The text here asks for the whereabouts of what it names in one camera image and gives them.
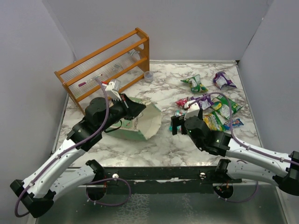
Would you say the purple snack packet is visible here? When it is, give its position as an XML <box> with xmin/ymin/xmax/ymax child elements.
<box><xmin>213</xmin><ymin>71</ymin><xmax>237</xmax><ymax>90</ymax></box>
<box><xmin>190</xmin><ymin>94</ymin><xmax>214</xmax><ymax>110</ymax></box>

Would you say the green paper bag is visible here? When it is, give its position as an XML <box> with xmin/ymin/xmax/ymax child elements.
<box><xmin>108</xmin><ymin>98</ymin><xmax>162</xmax><ymax>141</ymax></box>

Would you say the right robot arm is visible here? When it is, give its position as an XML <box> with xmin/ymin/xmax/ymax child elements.
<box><xmin>171</xmin><ymin>110</ymin><xmax>299</xmax><ymax>196</ymax></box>

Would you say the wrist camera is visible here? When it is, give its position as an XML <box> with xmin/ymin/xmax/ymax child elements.
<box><xmin>184</xmin><ymin>100</ymin><xmax>203</xmax><ymax>120</ymax></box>
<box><xmin>104</xmin><ymin>79</ymin><xmax>122</xmax><ymax>101</ymax></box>

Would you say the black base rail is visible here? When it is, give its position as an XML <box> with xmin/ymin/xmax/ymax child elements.
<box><xmin>81</xmin><ymin>158</ymin><xmax>248</xmax><ymax>196</ymax></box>

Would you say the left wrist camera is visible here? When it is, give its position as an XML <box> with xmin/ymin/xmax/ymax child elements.
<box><xmin>104</xmin><ymin>79</ymin><xmax>122</xmax><ymax>101</ymax></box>

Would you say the small clear plastic cup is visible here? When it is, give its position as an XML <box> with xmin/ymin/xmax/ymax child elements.
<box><xmin>144</xmin><ymin>71</ymin><xmax>154</xmax><ymax>83</ymax></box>

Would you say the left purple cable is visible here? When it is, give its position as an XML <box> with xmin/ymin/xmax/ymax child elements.
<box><xmin>14</xmin><ymin>78</ymin><xmax>110</xmax><ymax>217</ymax></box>

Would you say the purple cable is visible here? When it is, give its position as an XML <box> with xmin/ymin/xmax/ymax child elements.
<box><xmin>186</xmin><ymin>92</ymin><xmax>299</xmax><ymax>203</ymax></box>
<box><xmin>14</xmin><ymin>78</ymin><xmax>110</xmax><ymax>217</ymax></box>

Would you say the grey clip on rack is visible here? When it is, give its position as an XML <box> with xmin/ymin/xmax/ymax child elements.
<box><xmin>128</xmin><ymin>49</ymin><xmax>140</xmax><ymax>57</ymax></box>

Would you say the orange wooden rack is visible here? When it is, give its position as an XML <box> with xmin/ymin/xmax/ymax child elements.
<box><xmin>55</xmin><ymin>28</ymin><xmax>150</xmax><ymax>113</ymax></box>

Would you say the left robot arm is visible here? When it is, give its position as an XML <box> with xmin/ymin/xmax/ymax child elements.
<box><xmin>10</xmin><ymin>94</ymin><xmax>146</xmax><ymax>218</ymax></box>

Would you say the blue candy packet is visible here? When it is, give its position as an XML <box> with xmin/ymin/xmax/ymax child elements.
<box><xmin>223</xmin><ymin>118</ymin><xmax>244</xmax><ymax>130</ymax></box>

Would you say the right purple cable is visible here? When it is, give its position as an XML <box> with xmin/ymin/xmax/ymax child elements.
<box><xmin>186</xmin><ymin>92</ymin><xmax>299</xmax><ymax>203</ymax></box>

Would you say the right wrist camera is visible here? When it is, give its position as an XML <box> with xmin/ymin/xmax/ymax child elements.
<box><xmin>184</xmin><ymin>100</ymin><xmax>203</xmax><ymax>120</ymax></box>

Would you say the teal pink small packet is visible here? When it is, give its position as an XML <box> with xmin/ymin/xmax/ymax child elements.
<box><xmin>168</xmin><ymin>109</ymin><xmax>187</xmax><ymax>132</ymax></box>

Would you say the red snack packet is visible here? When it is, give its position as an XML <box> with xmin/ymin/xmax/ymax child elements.
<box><xmin>175</xmin><ymin>97</ymin><xmax>190</xmax><ymax>108</ymax></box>

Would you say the green chips packet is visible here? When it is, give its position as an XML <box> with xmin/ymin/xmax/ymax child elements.
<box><xmin>211</xmin><ymin>95</ymin><xmax>242</xmax><ymax>119</ymax></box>

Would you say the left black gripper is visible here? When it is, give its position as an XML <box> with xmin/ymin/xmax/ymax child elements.
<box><xmin>99</xmin><ymin>94</ymin><xmax>147</xmax><ymax>133</ymax></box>

